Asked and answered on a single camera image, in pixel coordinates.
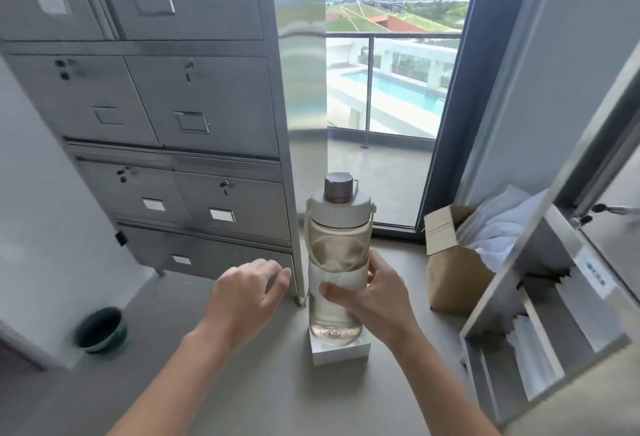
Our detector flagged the person's right hand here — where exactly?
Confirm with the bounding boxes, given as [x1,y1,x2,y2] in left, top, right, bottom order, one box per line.
[319,251,422,352]

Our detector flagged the person's left hand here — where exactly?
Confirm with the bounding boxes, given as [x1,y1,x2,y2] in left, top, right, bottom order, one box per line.
[192,259,292,352]

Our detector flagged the clear water bottle brown cap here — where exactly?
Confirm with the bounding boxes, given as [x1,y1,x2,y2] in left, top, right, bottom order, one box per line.
[305,172,377,347]

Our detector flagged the person's left forearm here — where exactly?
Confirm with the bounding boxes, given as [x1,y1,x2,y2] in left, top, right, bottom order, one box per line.
[107,331,237,436]

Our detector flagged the person's right forearm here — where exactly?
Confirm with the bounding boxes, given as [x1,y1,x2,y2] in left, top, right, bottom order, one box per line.
[382,328,503,436]

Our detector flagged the small white box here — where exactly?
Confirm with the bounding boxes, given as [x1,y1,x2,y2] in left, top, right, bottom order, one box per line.
[311,333,372,367]

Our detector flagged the brown cardboard box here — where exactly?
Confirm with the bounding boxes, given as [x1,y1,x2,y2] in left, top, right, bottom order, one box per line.
[424,204,497,316]

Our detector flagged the crumpled white packing paper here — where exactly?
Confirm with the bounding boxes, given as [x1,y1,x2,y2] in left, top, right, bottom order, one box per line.
[456,185,552,272]

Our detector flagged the dark green bowl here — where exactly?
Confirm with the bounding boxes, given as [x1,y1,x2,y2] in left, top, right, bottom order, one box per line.
[75,307,129,354]

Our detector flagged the grey metal drawer cabinet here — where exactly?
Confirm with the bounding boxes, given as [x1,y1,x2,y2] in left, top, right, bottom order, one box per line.
[0,0,329,307]

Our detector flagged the stack of white papers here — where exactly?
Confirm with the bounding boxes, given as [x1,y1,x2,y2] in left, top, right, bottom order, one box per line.
[506,315,563,401]

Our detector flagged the blue swimming pool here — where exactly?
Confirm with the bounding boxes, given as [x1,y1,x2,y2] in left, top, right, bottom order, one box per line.
[344,70,449,116]

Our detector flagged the glass balcony railing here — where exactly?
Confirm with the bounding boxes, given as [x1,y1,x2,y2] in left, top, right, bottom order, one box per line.
[326,32,463,149]

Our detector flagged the grey metal shelf cabinet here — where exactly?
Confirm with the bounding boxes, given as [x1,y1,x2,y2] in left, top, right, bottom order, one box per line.
[459,0,640,436]

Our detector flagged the white paper label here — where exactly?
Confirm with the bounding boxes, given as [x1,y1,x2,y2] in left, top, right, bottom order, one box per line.
[574,251,619,300]

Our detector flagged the cabinet door keys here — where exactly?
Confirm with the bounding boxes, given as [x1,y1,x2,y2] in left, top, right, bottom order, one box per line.
[579,203,628,227]

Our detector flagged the dark window frame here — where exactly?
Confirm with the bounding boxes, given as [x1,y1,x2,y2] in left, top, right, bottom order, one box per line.
[372,0,502,237]

